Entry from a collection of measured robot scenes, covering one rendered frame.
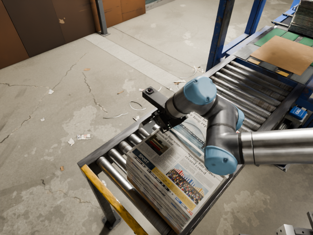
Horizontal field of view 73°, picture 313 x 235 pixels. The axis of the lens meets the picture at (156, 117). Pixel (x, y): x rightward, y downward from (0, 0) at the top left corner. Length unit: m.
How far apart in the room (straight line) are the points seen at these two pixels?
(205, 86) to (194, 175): 0.30
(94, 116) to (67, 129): 0.30
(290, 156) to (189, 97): 0.26
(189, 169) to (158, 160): 0.11
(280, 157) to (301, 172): 1.75
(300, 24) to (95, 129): 2.10
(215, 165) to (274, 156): 0.12
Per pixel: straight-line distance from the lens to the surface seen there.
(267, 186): 2.05
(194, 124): 0.82
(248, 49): 1.91
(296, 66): 1.85
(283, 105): 1.45
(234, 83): 1.50
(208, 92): 0.56
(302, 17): 2.35
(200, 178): 0.72
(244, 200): 1.91
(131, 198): 0.94
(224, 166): 0.51
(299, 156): 0.52
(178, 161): 0.73
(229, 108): 0.60
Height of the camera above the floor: 1.66
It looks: 47 degrees down
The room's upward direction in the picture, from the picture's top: straight up
